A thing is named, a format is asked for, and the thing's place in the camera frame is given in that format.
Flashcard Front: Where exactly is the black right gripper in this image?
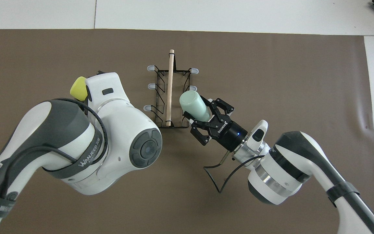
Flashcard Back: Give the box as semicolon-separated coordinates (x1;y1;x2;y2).
183;97;248;152

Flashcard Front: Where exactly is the yellow plastic cup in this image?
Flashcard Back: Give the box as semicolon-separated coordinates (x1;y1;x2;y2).
70;76;88;101

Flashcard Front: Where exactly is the mint green plastic cup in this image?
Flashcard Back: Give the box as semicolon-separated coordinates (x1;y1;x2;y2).
179;91;211;121

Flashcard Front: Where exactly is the brown paper table mat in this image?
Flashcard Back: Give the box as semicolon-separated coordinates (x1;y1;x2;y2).
0;29;374;234

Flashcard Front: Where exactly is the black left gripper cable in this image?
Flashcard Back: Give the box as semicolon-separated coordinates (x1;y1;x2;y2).
41;97;109;172

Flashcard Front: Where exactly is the wooden rod rack handle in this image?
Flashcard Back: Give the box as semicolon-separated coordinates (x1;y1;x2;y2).
166;49;175;126

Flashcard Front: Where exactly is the black wire cup rack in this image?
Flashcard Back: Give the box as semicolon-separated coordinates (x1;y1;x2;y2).
143;49;199;129

